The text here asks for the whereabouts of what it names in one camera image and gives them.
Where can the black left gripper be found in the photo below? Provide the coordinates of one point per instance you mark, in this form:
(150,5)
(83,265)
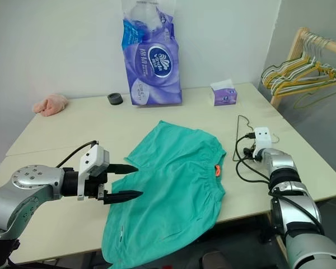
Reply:
(96,186)

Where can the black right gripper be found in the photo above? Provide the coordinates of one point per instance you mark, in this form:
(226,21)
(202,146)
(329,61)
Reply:
(249,152)

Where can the green shorts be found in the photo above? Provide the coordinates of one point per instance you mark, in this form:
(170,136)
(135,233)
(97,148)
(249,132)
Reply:
(170,182)

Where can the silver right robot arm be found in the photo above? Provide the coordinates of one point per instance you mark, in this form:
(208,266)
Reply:
(282,162)

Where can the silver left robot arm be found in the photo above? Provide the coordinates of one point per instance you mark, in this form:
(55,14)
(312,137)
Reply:
(30,179)

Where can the small purple tissue box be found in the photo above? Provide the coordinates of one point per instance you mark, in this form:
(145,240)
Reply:
(225,96)

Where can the black round holder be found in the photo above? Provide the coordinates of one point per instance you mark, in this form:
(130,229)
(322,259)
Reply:
(114,99)

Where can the pink plush toy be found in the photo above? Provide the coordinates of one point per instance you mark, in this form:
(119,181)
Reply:
(51,105)

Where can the dark grey rounded object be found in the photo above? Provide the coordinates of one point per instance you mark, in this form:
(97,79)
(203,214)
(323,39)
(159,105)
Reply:
(215,262)

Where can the wooden clothes rack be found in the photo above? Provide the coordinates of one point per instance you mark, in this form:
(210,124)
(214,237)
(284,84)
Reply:
(296,45)

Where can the purple toilet paper pack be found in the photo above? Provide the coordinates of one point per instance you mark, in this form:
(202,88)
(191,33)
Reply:
(154,70)

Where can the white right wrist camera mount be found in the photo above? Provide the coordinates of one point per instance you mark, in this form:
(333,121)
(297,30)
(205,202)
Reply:
(261,137)

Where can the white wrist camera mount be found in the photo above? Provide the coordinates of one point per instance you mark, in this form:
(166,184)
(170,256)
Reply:
(261,137)
(92,159)

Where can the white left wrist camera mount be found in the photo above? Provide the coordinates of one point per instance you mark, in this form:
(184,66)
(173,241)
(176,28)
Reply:
(92,159)

